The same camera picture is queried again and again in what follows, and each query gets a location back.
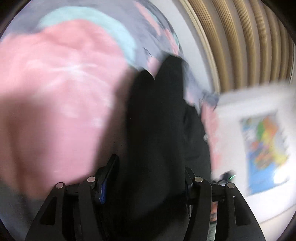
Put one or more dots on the colourful wall map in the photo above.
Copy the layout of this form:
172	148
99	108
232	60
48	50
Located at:
265	151

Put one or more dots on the striped window blind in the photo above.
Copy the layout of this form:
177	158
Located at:
246	43

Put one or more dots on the floral grey pink bedspread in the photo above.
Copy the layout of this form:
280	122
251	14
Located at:
66	67

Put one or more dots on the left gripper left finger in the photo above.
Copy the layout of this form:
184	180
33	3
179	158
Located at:
71	212

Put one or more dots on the pink pillow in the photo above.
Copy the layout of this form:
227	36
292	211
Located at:
211	122

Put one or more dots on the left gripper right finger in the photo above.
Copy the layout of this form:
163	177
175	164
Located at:
235	220

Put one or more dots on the black hooded jacket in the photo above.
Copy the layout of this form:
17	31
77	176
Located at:
146	195

